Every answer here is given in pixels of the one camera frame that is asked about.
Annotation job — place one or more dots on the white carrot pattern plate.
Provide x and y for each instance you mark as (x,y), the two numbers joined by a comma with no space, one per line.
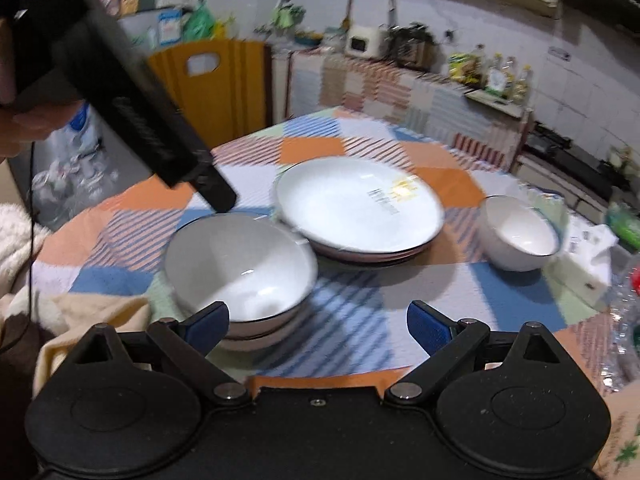
(380,256)

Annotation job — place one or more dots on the white fluffy cloth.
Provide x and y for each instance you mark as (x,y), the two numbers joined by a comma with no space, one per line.
(15,237)

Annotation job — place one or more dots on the white plate with sun print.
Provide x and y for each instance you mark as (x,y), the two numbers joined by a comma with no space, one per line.
(357,205)

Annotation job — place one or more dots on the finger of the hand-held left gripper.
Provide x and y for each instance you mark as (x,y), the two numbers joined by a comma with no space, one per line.
(217,190)

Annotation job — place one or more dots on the white tissue pack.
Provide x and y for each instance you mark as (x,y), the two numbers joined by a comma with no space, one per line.
(590,260)

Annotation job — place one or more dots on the cream blanket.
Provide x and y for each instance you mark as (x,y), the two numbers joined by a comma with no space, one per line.
(85,316)

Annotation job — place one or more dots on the clear oil bottle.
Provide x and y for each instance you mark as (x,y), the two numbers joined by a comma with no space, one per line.
(522,82)

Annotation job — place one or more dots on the patchwork tablecloth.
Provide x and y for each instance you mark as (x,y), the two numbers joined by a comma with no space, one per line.
(380,310)

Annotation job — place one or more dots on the yellow wooden chair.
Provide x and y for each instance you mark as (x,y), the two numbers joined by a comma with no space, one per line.
(235,90)

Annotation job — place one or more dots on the person's left hand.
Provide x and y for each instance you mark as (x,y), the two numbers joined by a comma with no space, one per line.
(35,120)

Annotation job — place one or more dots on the striped patchwork cabinet cloth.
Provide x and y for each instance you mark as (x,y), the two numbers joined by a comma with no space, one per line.
(390,95)

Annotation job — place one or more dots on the black rimmed cutting board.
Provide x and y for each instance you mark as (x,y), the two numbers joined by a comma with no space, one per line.
(495,100)

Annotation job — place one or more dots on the clear bag of rice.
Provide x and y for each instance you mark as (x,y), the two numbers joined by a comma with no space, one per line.
(625,435)

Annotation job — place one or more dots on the black gas stove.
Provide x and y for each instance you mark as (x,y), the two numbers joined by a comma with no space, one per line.
(570,156)

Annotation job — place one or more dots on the dark label oil bottle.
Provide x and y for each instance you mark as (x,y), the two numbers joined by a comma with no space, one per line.
(481,65)

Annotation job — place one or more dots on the green plastic basket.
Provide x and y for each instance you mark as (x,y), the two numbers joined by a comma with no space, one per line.
(626,224)

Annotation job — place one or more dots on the green label oil bottle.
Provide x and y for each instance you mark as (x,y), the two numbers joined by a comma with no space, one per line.
(497,77)

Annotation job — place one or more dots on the green hanging cloth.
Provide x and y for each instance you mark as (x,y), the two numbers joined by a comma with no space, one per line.
(287,15)

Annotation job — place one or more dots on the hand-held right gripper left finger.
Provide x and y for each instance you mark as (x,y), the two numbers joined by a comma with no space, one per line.
(210,322)

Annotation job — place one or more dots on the yellow green snack packet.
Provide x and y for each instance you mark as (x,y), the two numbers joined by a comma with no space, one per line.
(461,67)

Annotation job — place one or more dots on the white bowl with dark rim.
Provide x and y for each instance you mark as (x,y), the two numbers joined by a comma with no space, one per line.
(250,341)
(240,267)
(520,232)

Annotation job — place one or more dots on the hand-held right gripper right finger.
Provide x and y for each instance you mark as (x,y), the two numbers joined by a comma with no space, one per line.
(429,327)

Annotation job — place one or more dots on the clear bag of plastic bottles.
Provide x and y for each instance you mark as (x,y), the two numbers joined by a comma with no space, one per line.
(75,170)

